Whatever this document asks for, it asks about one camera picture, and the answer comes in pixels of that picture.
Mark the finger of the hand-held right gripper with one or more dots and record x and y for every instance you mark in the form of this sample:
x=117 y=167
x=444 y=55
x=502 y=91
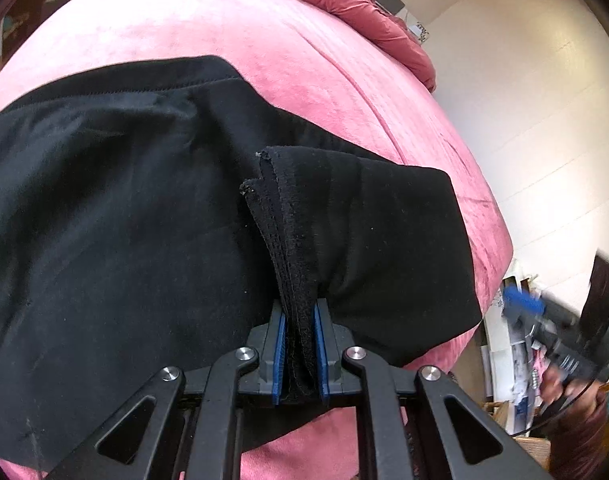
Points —
x=523 y=305

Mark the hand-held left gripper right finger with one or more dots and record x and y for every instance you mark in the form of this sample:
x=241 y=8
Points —
x=318 y=355

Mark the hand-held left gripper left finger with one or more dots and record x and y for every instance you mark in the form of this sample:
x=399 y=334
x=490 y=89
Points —
x=279 y=360

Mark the black pants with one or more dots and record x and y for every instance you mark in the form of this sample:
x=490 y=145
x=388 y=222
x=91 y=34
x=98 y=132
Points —
x=134 y=210

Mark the person's right hand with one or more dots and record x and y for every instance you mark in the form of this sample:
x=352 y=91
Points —
x=554 y=385

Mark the white paper clutter pile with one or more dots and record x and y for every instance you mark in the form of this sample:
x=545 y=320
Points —
x=514 y=360

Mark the wooden crate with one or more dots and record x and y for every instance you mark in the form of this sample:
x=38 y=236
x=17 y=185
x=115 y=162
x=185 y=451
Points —
x=529 y=452

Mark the white floral nightstand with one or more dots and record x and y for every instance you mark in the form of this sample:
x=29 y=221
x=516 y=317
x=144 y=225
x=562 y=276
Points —
x=419 y=34

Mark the pink plush bed blanket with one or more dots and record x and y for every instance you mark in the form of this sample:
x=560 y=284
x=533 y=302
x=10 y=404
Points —
x=309 y=60

